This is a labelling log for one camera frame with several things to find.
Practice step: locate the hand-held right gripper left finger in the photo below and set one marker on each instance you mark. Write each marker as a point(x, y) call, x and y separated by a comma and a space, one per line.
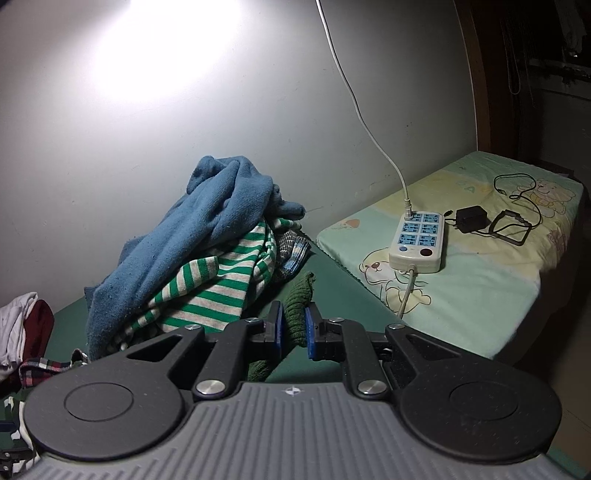
point(276, 330)

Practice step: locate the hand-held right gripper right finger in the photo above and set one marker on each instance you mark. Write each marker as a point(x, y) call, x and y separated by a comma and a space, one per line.
point(310, 332)

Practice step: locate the green white-striped sweater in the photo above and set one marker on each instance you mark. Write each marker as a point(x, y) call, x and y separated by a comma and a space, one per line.
point(298, 300)

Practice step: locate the red plaid shirt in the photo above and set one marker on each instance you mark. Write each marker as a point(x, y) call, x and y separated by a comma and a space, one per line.
point(41, 369)

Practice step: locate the green white striped shirt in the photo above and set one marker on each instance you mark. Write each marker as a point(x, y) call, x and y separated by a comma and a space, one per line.
point(217, 295)

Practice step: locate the grey checked cloth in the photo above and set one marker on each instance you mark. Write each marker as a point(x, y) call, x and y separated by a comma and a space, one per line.
point(293, 254)

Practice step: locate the blue sweater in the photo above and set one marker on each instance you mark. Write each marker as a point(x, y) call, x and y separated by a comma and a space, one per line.
point(184, 240)

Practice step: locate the white power strip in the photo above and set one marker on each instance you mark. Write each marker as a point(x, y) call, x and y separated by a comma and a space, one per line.
point(415, 249)

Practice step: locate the black power adapter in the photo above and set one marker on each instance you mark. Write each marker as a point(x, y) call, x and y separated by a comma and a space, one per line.
point(471, 220)

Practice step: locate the dark red folded garment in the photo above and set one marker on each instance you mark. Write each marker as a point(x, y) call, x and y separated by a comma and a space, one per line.
point(41, 323)

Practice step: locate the white folded shirt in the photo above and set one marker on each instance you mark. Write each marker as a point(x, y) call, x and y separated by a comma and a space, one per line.
point(14, 332)

